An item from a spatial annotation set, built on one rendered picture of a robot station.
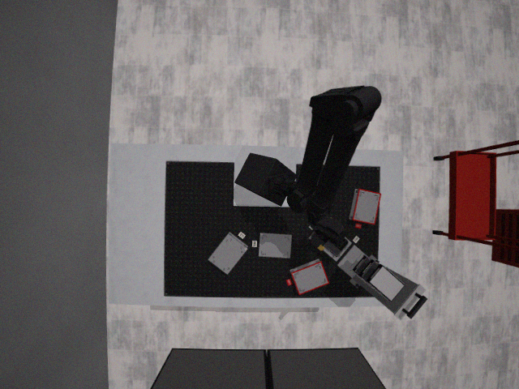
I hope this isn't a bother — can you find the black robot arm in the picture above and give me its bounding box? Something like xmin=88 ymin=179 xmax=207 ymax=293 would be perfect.
xmin=268 ymin=85 xmax=382 ymax=251

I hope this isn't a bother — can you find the grey slotted shelf rack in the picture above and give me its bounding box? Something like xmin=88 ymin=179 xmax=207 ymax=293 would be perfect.
xmin=337 ymin=245 xmax=418 ymax=314

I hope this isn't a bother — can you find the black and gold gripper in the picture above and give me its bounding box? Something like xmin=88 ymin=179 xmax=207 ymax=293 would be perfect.
xmin=310 ymin=220 xmax=343 ymax=251

